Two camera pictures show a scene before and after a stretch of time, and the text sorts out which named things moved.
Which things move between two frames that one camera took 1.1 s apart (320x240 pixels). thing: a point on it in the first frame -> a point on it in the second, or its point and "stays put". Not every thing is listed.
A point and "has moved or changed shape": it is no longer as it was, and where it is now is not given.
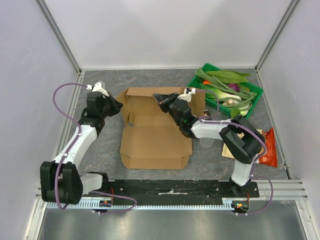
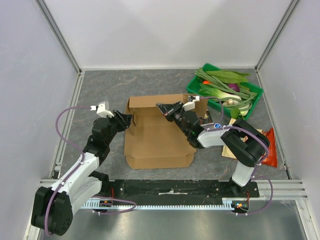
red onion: x=234 y=86 stays put
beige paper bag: x=226 y=151 stays put
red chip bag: x=269 y=159 stays put
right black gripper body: x=167 y=101 stays put
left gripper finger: x=112 y=97 -> x=122 y=115
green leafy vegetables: x=228 y=77 stays put
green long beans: x=245 y=99 stays put
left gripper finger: x=115 y=107 -> x=127 y=119
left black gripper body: x=106 y=111 -> x=116 y=125
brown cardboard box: x=151 y=138 has moved or changed shape
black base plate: x=180 y=190 stays put
